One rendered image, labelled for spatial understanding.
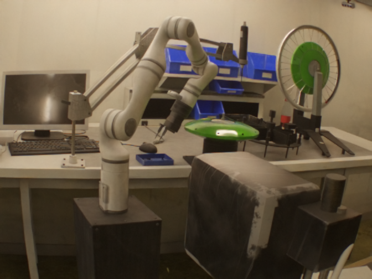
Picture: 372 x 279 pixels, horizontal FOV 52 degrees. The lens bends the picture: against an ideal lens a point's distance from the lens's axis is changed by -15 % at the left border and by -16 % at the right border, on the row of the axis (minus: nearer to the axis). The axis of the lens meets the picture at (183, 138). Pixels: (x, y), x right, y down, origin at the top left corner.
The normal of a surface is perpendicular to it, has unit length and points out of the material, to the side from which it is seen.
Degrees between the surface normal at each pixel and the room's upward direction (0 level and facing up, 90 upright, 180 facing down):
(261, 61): 90
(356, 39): 90
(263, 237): 90
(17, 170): 90
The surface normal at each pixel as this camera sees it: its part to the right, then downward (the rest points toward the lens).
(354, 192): 0.34, 0.22
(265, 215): 0.04, 0.22
